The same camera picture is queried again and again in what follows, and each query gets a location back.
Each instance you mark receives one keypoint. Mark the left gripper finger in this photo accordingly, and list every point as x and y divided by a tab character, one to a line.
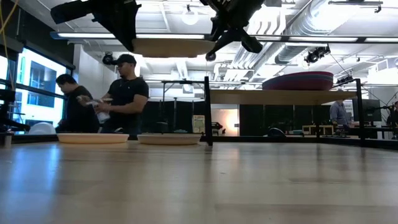
124	39
133	28

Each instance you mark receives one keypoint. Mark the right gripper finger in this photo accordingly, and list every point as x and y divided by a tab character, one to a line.
225	39
252	42

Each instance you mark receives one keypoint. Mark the off-white plate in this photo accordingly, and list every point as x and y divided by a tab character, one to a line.
174	48
169	139

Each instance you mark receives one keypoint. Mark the cream plate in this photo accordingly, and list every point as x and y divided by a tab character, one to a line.
93	138

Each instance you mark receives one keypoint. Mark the black ceiling spotlight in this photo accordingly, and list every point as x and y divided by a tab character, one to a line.
107	59
211	57

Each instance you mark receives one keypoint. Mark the person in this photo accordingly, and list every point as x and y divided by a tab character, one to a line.
79	109
127	96
339	113

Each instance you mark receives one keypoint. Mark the black metal rack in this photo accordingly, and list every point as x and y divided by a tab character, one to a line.
183	82

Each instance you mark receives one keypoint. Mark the overhead light bar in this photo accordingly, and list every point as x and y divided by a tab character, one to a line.
326	39

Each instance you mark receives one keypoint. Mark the white cloth bag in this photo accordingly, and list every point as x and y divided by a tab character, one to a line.
102	116

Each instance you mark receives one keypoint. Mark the black partition screen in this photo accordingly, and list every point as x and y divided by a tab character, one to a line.
174	118
280	118

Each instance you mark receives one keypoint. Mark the poster sign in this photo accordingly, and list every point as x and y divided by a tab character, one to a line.
198	124

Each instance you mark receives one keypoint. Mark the large window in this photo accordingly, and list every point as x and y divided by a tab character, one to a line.
40	77

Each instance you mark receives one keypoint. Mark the blue chair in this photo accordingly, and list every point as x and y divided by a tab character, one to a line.
276	132

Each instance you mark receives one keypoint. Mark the low wooden bench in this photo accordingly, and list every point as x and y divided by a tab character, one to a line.
318	129

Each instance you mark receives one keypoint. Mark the black ceiling track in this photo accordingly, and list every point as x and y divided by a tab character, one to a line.
354	2

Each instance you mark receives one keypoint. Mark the white chair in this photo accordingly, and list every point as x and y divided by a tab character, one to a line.
42	129

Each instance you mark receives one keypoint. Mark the black equipment stand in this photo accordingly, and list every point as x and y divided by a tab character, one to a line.
6	96

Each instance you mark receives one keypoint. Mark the black computer monitor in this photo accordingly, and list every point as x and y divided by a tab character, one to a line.
367	110

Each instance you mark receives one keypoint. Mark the small white cup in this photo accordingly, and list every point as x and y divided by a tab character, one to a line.
7	141

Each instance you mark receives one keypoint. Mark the black frame wooden shelf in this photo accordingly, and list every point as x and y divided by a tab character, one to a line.
280	97

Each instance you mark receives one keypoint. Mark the silver ventilation duct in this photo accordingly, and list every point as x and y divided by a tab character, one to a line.
311	18

